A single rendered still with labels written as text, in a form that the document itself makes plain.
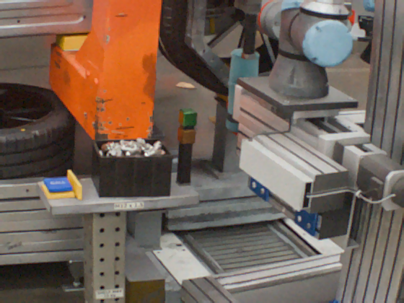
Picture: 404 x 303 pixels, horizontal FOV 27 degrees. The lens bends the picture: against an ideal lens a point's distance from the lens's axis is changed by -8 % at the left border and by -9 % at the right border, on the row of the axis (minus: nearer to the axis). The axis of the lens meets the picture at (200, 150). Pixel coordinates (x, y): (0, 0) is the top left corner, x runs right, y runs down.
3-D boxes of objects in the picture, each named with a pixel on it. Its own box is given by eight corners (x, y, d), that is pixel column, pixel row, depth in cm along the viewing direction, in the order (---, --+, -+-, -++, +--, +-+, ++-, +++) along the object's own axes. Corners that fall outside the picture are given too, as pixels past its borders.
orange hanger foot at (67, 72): (89, 81, 316) (97, -9, 305) (134, 126, 271) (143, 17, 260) (47, 84, 310) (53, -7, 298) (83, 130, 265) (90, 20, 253)
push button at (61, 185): (66, 185, 240) (66, 177, 239) (72, 194, 234) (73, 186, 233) (43, 186, 237) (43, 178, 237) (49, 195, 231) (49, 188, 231)
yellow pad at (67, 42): (90, 40, 308) (91, 27, 307) (100, 49, 297) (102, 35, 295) (54, 43, 303) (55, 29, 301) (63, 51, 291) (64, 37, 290)
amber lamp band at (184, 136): (190, 139, 249) (190, 125, 247) (195, 143, 245) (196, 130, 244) (176, 140, 247) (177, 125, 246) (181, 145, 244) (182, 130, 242)
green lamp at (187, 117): (191, 121, 247) (192, 107, 246) (197, 126, 244) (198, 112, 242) (177, 123, 246) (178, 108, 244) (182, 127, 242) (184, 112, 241)
